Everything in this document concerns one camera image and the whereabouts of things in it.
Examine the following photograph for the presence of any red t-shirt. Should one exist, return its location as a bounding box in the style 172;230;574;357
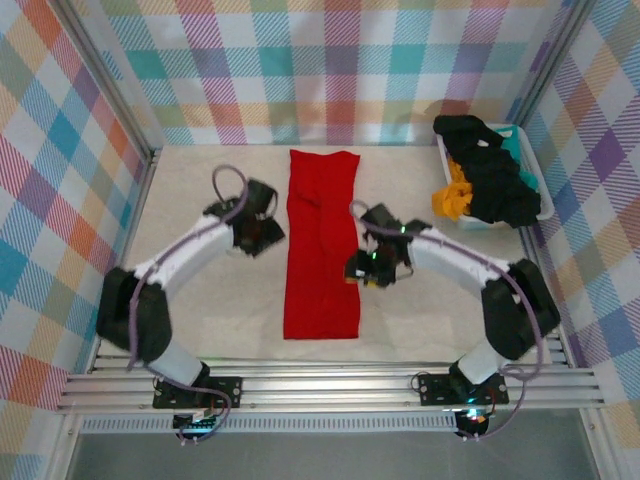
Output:
282;148;362;341

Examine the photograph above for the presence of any yellow t-shirt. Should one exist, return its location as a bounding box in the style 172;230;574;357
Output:
431;158;474;221

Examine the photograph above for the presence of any black t-shirt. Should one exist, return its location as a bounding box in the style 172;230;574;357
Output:
432;114;542;229

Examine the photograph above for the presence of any white plastic basket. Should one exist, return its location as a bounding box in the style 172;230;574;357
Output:
435;122;555;232

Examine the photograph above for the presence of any teal t-shirt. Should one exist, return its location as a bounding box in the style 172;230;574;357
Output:
494;125;540;194

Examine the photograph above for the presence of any right controller circuit board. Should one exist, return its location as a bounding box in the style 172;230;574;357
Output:
454;407;491;436

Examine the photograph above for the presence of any controller circuit board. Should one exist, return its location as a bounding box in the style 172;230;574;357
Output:
172;407;221;436
454;407;491;436

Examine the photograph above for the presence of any left controller circuit board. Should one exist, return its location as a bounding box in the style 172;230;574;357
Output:
172;407;221;436

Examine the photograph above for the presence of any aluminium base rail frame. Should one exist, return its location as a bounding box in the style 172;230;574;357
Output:
55;334;609;416

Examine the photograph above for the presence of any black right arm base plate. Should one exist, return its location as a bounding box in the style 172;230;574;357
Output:
417;372;510;406

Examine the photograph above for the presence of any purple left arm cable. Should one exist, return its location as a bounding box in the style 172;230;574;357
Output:
127;164;251;444

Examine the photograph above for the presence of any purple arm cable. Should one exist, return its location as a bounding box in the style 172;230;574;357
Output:
348;199;547;441
127;164;251;444

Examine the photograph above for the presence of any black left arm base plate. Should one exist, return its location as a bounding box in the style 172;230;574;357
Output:
152;375;245;410

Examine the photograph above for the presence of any slotted grey cable duct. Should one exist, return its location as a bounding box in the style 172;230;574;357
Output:
79;416;461;434

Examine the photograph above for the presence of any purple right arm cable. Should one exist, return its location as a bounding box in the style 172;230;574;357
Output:
348;199;547;441

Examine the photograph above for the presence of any aluminium corner post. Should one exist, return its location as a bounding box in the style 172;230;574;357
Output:
509;0;601;132
49;0;161;166

